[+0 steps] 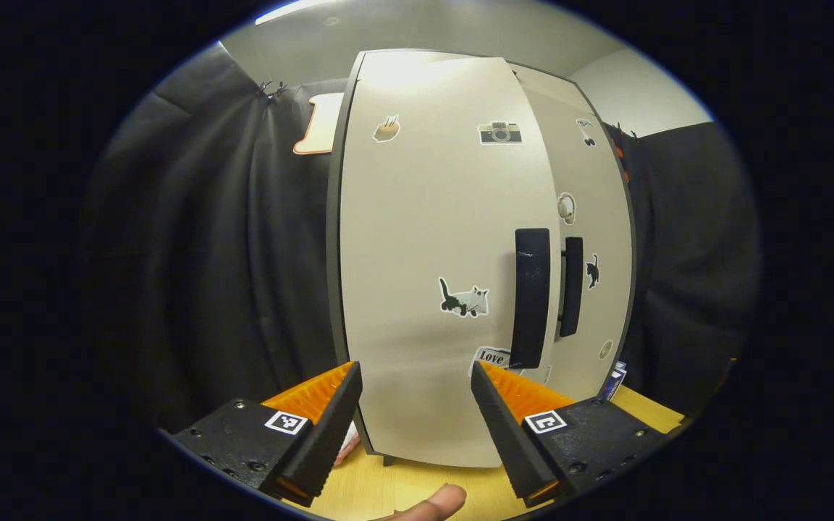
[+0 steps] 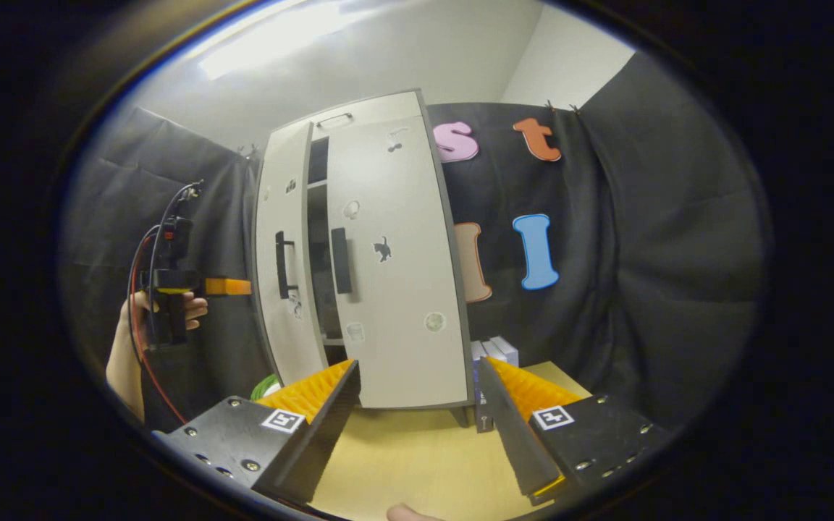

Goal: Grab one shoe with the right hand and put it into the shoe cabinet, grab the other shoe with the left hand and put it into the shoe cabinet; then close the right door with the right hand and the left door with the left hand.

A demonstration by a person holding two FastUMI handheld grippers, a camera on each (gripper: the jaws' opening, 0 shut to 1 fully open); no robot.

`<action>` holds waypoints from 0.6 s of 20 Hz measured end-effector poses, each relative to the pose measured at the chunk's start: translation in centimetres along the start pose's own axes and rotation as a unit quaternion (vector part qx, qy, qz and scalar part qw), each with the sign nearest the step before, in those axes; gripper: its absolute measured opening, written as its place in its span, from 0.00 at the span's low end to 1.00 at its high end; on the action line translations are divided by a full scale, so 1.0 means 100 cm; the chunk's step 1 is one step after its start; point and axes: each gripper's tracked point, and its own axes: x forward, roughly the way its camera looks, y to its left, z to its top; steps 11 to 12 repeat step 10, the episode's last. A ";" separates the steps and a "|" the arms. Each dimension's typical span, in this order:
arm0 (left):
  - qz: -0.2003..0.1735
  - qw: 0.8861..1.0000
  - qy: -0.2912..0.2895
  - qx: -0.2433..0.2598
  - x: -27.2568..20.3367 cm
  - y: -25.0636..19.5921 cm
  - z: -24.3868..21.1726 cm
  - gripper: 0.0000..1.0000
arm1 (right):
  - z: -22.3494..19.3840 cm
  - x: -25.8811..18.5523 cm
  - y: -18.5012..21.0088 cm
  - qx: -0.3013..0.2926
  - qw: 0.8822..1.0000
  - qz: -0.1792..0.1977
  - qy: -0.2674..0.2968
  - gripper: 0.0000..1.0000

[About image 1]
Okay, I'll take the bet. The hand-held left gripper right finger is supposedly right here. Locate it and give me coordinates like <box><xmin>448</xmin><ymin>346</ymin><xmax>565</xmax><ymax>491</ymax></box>
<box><xmin>469</xmin><ymin>360</ymin><xmax>669</xmax><ymax>509</ymax></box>

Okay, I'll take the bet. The white door camera sticker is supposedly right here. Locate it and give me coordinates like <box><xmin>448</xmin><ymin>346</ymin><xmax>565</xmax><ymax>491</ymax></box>
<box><xmin>337</xmin><ymin>55</ymin><xmax>564</xmax><ymax>469</ymax></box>

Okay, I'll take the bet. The black door handle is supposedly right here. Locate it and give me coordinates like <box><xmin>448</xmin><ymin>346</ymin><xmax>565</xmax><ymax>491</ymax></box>
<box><xmin>509</xmin><ymin>228</ymin><xmax>552</xmax><ymax>370</ymax></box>
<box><xmin>558</xmin><ymin>237</ymin><xmax>585</xmax><ymax>339</ymax></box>

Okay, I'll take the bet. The white shoe cabinet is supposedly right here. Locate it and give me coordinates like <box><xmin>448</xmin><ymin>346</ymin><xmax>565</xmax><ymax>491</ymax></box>
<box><xmin>325</xmin><ymin>48</ymin><xmax>588</xmax><ymax>467</ymax></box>

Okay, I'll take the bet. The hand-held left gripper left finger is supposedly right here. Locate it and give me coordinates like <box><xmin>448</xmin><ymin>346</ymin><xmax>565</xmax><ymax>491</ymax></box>
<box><xmin>169</xmin><ymin>361</ymin><xmax>364</xmax><ymax>507</ymax></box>

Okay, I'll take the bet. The black backdrop cloth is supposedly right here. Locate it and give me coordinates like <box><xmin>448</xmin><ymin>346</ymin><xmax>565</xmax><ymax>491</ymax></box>
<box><xmin>78</xmin><ymin>43</ymin><xmax>762</xmax><ymax>435</ymax></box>

